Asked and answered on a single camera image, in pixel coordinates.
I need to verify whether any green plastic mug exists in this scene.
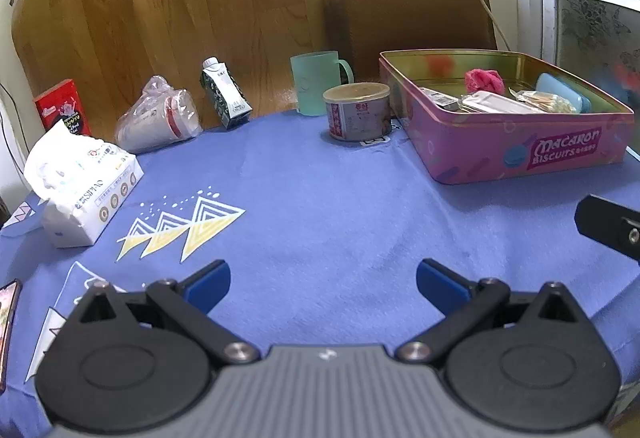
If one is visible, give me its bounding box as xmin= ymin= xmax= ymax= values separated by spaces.
xmin=291 ymin=50 xmax=355 ymax=116

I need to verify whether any pink knitted yarn item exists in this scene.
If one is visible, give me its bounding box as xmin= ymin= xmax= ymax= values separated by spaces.
xmin=464 ymin=68 xmax=506 ymax=96

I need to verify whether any blue patterned tablecloth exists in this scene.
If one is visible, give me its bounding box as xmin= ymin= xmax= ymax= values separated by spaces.
xmin=1 ymin=112 xmax=639 ymax=437

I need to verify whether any smartphone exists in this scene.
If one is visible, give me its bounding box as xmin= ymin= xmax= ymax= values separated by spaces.
xmin=0 ymin=280 xmax=22 ymax=394

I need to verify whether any red box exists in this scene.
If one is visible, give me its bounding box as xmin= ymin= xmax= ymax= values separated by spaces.
xmin=34 ymin=78 xmax=91 ymax=136

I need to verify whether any white phone case package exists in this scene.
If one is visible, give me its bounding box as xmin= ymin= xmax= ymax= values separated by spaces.
xmin=460 ymin=90 xmax=541 ymax=114

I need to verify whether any round tin can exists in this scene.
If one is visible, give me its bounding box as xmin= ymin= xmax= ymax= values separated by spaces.
xmin=323 ymin=83 xmax=392 ymax=142

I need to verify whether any bagged paper cups stack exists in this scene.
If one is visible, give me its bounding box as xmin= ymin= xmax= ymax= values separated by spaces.
xmin=115 ymin=75 xmax=203 ymax=154

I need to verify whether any brown chair back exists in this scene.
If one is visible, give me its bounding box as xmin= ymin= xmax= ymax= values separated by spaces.
xmin=324 ymin=0 xmax=497 ymax=80

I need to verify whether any barcode labelled black package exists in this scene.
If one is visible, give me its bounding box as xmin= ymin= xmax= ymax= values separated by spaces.
xmin=420 ymin=87 xmax=461 ymax=112

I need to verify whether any pink macaron biscuit tin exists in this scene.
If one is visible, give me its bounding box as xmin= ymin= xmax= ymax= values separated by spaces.
xmin=378 ymin=49 xmax=634 ymax=184

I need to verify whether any wooden panel board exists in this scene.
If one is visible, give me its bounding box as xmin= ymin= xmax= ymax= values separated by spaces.
xmin=11 ymin=0 xmax=326 ymax=139

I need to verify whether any blue plastic case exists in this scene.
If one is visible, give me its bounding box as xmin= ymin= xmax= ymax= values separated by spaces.
xmin=536 ymin=73 xmax=591 ymax=113

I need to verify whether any cotton swabs bag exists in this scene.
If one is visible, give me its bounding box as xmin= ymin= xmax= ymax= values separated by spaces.
xmin=509 ymin=89 xmax=578 ymax=114

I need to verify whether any white tissue pack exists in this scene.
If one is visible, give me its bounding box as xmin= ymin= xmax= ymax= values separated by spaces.
xmin=24 ymin=120 xmax=143 ymax=248

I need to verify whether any green white milk carton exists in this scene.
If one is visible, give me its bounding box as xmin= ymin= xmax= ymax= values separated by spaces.
xmin=200 ymin=57 xmax=253 ymax=129

